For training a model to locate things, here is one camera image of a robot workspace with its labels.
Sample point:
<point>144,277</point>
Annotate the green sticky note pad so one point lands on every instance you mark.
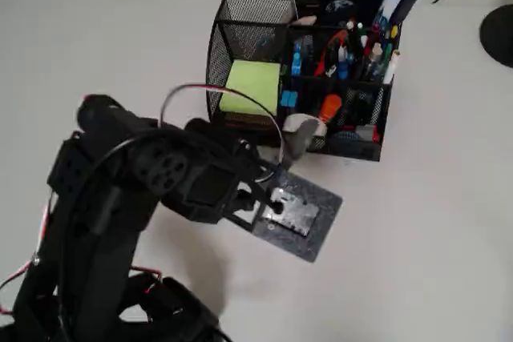
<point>256,75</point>

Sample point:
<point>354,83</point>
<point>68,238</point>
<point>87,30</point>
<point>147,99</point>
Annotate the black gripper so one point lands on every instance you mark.
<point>245,200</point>

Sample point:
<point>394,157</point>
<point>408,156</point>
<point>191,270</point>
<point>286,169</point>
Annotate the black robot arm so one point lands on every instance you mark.
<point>100,206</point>

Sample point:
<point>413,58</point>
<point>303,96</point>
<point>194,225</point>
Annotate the green marker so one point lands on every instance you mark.
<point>386,57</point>

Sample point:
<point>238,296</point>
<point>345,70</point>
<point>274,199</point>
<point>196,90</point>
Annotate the blue marker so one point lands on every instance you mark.
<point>343,70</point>

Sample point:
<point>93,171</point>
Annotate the black card with blue logo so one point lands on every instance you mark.
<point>340,5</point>

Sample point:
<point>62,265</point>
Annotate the yellow tipped pen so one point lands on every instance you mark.
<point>394,31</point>

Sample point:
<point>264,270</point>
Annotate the wide blue clip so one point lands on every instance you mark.
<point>288,98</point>

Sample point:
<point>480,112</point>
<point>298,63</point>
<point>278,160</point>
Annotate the beige eraser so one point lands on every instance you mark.
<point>306,20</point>

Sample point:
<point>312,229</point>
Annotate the black round lamp base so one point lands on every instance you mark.
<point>499,35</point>

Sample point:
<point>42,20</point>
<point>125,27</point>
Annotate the orange capped glue stick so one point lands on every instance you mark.
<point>330,105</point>

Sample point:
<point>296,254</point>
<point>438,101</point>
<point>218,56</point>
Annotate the white tape roll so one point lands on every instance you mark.
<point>321,129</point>

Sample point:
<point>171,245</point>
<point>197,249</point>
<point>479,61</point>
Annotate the grey and red sharpener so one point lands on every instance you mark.
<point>366,133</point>

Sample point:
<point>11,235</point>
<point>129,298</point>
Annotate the black mesh desk organizer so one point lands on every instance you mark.
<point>216,57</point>

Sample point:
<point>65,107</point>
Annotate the white marker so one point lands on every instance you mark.
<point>392,69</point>

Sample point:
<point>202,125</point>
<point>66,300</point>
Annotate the narrow blue clip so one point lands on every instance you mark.
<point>297,57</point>

